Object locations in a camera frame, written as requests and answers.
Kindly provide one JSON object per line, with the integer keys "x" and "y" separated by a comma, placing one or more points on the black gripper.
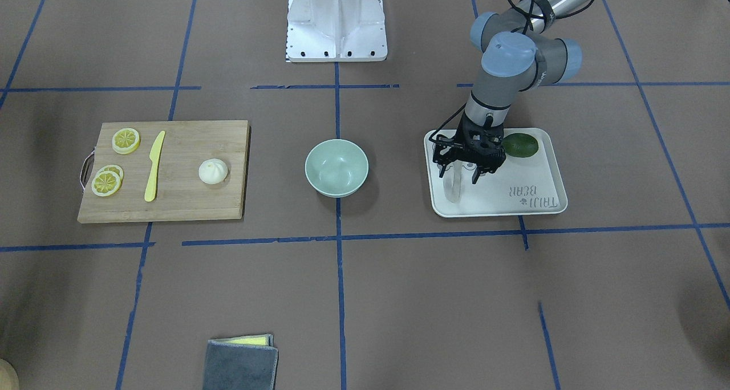
{"x": 444, "y": 155}

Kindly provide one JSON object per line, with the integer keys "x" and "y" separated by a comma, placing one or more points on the white ceramic soup spoon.
{"x": 452, "y": 179}

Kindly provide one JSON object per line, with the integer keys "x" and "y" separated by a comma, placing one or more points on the white steamed bun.
{"x": 213, "y": 171}

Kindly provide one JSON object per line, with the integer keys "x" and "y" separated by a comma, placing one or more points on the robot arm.
{"x": 515, "y": 57}

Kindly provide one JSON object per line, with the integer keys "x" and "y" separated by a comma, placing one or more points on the light green bowl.
{"x": 336, "y": 168}

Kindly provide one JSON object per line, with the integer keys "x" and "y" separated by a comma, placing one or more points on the dark green avocado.
{"x": 520, "y": 145}

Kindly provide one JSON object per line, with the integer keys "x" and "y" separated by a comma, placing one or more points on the white bear serving tray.
{"x": 521, "y": 186}

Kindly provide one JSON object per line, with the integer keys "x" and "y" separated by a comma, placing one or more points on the grey folded cloth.
{"x": 242, "y": 362}

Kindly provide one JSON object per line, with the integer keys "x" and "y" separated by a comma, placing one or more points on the bamboo cutting board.
{"x": 181, "y": 196}

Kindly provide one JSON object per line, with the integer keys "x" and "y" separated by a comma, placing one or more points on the yellow plastic knife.
{"x": 150, "y": 191}

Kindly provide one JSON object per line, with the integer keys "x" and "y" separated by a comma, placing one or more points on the top lemon slice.
{"x": 125, "y": 141}

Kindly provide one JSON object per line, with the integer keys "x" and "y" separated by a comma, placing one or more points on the lower stacked lemon slice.
{"x": 112, "y": 168}

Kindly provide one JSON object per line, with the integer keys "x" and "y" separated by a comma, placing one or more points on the single lemon slice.
{"x": 106, "y": 183}

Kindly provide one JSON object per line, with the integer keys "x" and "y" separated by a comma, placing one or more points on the wooden mug tree stand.
{"x": 9, "y": 377}

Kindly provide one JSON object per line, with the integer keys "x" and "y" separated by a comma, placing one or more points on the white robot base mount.
{"x": 320, "y": 31}

